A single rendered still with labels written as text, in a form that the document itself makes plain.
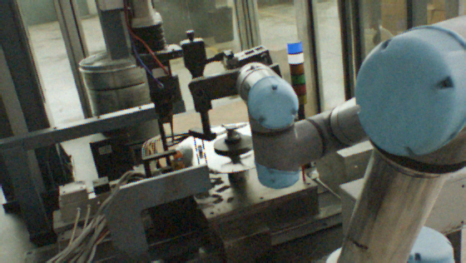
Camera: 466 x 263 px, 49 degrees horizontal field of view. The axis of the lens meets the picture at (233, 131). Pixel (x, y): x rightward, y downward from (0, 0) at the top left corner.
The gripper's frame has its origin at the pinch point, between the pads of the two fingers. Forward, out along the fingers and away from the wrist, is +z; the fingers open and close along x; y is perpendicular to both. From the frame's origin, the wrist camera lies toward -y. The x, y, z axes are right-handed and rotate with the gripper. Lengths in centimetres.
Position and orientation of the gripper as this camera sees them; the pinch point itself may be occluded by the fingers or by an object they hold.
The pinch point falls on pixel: (226, 63)
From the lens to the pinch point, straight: 111.8
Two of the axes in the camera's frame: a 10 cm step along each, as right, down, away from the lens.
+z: -1.7, -3.3, 9.3
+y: 9.4, -3.5, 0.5
